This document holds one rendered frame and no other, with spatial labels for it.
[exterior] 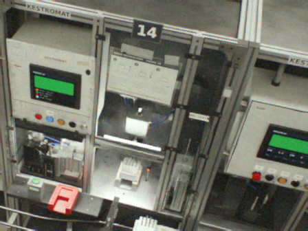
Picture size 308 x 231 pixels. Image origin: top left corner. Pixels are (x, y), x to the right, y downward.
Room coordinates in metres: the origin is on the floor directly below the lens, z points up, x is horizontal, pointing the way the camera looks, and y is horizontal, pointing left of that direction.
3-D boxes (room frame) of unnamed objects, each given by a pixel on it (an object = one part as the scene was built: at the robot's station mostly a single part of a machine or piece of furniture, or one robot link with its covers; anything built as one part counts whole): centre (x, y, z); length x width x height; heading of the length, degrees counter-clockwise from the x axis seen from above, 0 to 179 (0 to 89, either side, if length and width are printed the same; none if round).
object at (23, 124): (1.76, 0.32, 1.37); 0.36 x 0.04 x 0.04; 80
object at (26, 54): (1.89, 0.30, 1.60); 0.42 x 0.29 x 0.46; 80
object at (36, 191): (1.70, 0.39, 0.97); 0.08 x 0.08 x 0.12; 80
